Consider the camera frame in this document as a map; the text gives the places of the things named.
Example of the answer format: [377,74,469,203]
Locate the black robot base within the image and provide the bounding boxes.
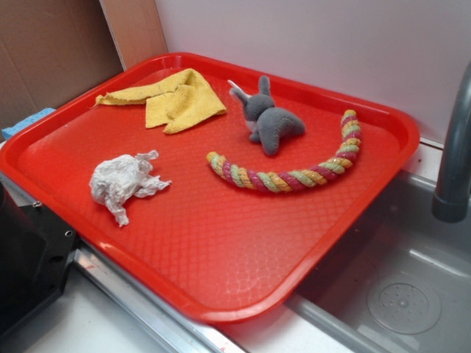
[1,187,77,340]

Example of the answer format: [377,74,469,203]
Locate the red plastic tray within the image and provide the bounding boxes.
[1,53,419,323]

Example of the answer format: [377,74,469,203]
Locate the crumpled white paper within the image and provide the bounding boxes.
[89,150,171,227]

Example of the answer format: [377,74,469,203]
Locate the yellow cloth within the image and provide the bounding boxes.
[95,68,227,135]

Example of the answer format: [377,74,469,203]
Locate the gray faucet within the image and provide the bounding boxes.
[432,66,470,223]

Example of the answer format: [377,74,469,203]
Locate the gray plush animal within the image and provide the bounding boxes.
[228,76,306,156]

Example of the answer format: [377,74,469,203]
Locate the brown cardboard panel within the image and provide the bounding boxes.
[1,1,123,128]

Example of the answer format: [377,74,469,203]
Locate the multicolour twisted rope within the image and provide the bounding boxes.
[205,109,364,193]

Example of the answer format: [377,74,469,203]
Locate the blue sponge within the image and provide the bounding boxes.
[1,107,55,140]

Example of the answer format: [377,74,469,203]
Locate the gray sink basin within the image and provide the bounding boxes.
[286,172,470,352]

